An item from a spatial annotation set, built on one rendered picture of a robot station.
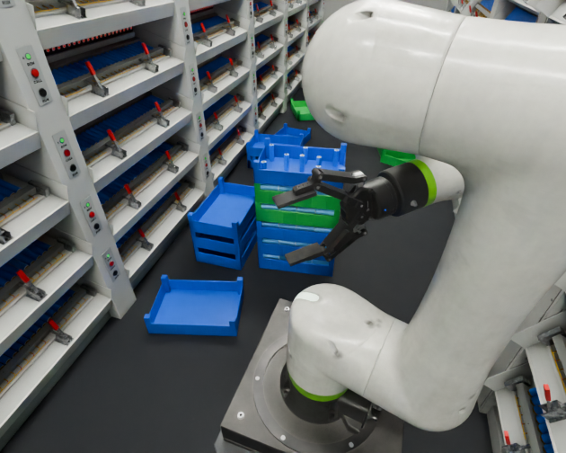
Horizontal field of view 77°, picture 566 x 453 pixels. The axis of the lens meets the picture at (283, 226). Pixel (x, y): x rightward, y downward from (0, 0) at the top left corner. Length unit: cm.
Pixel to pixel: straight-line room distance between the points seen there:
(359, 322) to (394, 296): 87
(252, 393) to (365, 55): 63
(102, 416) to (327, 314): 83
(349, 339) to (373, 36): 40
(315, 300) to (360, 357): 11
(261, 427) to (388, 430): 23
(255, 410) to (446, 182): 55
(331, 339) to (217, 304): 85
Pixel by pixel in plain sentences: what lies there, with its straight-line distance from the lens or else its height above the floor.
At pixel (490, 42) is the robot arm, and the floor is 98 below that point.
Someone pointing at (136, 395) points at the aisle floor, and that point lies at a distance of 123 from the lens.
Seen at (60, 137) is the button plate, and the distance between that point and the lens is 107.
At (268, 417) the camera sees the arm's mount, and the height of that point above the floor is 34.
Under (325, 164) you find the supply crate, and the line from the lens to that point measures 134.
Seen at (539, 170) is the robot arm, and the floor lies 91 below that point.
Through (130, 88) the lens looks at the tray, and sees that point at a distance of 128.
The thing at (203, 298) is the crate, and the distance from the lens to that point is 138.
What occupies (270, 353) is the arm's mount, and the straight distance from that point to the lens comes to 81.
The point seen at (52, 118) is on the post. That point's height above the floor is 71.
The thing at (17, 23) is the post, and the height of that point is 91.
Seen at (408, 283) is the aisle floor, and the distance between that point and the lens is 149.
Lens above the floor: 103
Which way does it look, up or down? 38 degrees down
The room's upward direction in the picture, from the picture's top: straight up
